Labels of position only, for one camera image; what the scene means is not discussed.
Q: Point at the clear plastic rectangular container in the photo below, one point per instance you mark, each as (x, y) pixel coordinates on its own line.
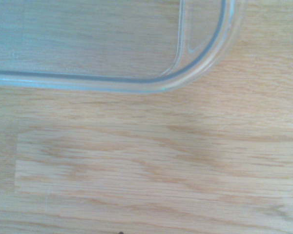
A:
(92, 41)

